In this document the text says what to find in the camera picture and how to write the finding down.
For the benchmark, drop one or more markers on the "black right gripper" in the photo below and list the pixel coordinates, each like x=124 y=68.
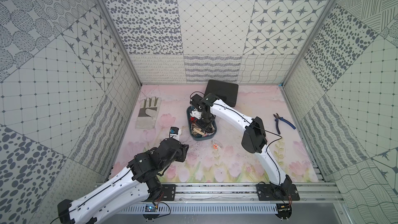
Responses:
x=205 y=126

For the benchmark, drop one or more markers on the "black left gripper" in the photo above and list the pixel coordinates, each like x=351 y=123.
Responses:
x=179 y=149

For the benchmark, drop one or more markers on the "beige watch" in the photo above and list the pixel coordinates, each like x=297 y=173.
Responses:
x=197 y=132

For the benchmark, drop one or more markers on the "orange white digital watch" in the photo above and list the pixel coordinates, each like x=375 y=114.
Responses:
x=216 y=144

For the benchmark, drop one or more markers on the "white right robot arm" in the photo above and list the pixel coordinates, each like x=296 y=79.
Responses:
x=253 y=141

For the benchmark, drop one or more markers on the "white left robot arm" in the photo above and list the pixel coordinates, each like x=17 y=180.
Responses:
x=137 y=182

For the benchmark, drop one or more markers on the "teal storage box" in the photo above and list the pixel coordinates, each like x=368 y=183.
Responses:
x=192 y=123

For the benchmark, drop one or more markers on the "black plastic tool case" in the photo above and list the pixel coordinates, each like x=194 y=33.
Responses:
x=228 y=92

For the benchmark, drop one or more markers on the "grey white work glove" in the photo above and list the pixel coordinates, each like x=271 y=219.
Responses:
x=148 y=113

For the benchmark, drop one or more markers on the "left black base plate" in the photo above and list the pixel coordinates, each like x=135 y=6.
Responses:
x=167 y=193

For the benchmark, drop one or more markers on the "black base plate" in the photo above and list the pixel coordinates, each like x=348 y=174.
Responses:
x=270 y=192
x=167 y=193

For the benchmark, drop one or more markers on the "blue handled pliers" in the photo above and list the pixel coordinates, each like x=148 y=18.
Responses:
x=281 y=119

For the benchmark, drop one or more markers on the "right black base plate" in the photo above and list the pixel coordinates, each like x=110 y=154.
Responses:
x=270 y=192

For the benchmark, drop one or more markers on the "white slotted cable duct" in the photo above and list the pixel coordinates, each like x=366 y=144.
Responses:
x=202 y=208

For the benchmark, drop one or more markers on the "aluminium rail frame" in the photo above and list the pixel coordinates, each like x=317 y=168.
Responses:
x=318 y=192

